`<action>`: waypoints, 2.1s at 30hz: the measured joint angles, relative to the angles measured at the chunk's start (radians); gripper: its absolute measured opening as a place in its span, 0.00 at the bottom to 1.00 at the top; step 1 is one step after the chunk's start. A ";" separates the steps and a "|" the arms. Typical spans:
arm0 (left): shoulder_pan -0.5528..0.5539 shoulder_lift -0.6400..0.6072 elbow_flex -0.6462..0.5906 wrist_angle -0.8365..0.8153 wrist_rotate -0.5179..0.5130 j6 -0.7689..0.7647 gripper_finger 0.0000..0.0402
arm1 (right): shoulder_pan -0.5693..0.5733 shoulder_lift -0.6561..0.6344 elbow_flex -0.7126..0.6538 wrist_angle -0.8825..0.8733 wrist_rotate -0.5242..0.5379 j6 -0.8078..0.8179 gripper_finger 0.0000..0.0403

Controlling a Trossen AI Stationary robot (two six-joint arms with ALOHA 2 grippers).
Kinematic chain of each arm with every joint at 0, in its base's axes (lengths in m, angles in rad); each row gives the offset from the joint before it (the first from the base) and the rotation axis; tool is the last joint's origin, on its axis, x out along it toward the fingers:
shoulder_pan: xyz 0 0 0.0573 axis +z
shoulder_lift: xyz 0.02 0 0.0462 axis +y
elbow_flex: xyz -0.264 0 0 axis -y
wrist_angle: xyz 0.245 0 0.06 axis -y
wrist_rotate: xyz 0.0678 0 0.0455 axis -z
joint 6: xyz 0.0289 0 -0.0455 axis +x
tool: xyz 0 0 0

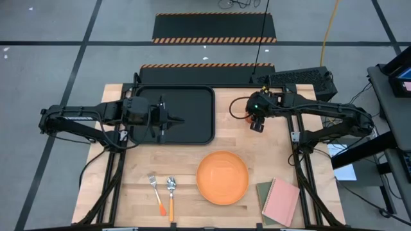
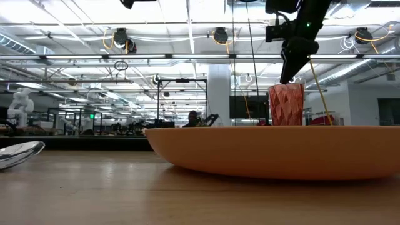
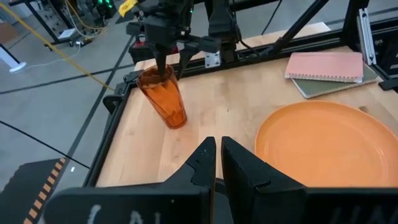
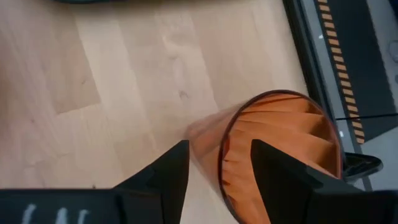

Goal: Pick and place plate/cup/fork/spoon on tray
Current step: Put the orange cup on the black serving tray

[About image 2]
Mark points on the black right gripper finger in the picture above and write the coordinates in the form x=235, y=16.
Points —
x=289, y=70

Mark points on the red faceted plastic cup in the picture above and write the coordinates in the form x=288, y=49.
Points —
x=286, y=104

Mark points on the orange plate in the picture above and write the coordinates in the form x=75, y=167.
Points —
x=275, y=153

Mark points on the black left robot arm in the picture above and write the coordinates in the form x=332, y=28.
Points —
x=134, y=2

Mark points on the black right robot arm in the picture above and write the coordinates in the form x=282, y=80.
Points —
x=312, y=12

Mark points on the person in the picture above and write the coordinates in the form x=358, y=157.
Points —
x=192, y=120

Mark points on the long ceiling light bar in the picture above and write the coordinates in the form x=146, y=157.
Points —
x=137, y=56

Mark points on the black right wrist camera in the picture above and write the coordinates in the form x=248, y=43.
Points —
x=276, y=32

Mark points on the black wall monitor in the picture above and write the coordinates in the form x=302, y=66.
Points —
x=250, y=107

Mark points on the black background rig frame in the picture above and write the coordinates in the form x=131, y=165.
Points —
x=158, y=103

